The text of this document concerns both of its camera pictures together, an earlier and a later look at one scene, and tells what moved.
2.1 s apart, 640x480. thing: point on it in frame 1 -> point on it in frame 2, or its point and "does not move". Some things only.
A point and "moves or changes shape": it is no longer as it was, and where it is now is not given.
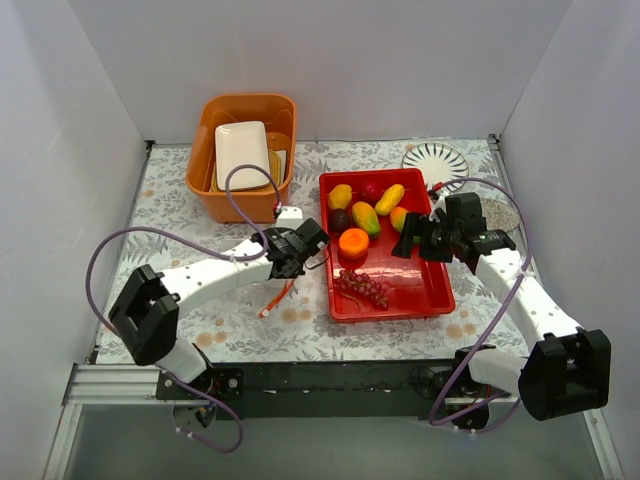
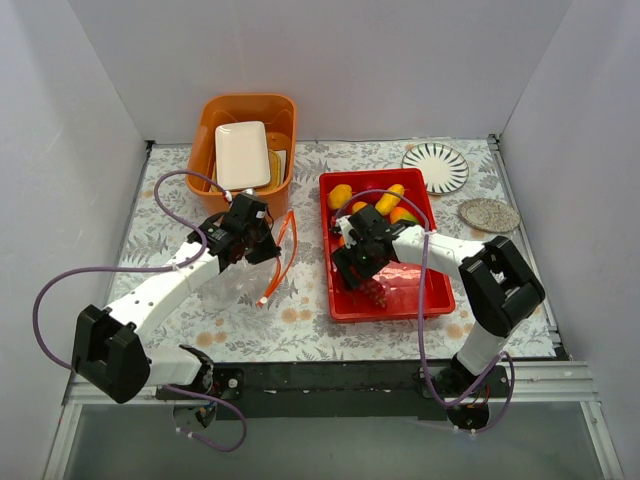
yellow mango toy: (340, 196) does not move
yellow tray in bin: (276, 171) does not move
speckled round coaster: (498, 215) does not move
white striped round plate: (439, 163) does not move
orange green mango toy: (398, 216) does not move
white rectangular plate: (240, 143) does not move
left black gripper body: (304, 244) -> (257, 243)
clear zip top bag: (284, 294) moves or changes shape
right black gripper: (430, 240) -> (357, 261)
